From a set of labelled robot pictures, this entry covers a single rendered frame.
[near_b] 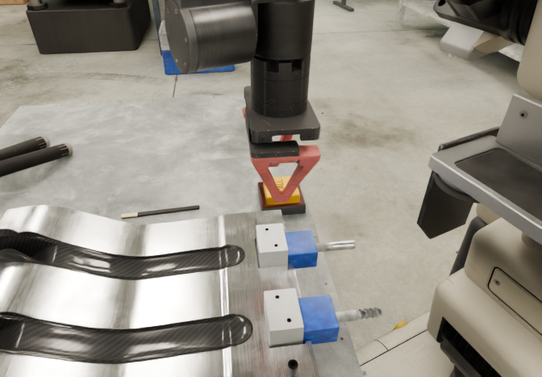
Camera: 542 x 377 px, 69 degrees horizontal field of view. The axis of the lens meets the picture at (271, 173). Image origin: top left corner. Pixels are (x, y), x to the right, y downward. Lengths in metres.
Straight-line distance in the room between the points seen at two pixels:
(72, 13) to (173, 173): 3.57
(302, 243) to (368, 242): 1.33
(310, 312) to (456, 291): 0.27
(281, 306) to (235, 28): 0.28
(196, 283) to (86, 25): 3.93
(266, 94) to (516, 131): 0.28
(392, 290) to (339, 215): 0.47
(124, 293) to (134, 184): 0.35
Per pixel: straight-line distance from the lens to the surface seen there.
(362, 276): 1.70
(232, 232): 0.56
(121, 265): 0.56
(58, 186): 0.89
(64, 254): 0.56
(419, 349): 1.22
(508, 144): 0.52
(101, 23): 4.29
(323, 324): 0.45
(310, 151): 0.38
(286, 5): 0.34
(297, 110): 0.38
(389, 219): 1.98
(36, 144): 1.01
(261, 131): 0.36
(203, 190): 0.79
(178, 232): 0.58
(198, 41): 0.31
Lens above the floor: 1.28
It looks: 36 degrees down
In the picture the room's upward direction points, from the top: straight up
